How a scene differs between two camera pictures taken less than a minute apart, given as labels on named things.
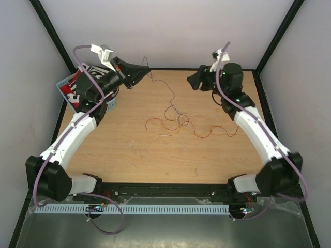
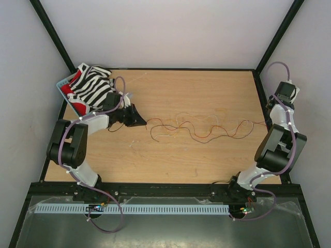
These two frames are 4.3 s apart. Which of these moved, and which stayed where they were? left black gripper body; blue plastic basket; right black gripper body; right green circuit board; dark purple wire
Moved: right black gripper body; left black gripper body; dark purple wire
Stayed: blue plastic basket; right green circuit board
